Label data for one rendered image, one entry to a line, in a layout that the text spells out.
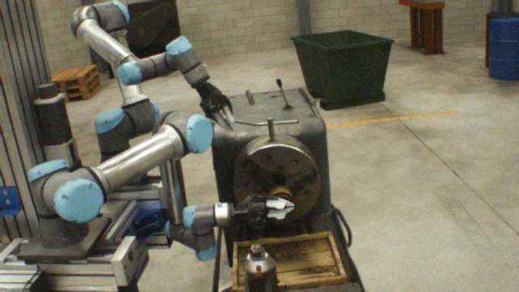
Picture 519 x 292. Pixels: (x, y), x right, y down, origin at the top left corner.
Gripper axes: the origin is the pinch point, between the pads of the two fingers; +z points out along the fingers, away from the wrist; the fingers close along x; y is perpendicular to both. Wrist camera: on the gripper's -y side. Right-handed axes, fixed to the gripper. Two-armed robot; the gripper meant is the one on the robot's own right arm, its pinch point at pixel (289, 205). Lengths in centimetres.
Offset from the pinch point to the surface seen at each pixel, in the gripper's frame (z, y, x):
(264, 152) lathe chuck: -6.6, -15.9, 13.9
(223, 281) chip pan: -30, -38, -54
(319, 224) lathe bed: 12.1, -23.2, -20.7
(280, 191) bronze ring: -2.8, -3.9, 3.9
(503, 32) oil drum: 362, -538, -23
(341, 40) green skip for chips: 127, -583, -27
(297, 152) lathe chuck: 4.7, -15.9, 12.4
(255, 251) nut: -11.6, 42.3, 9.0
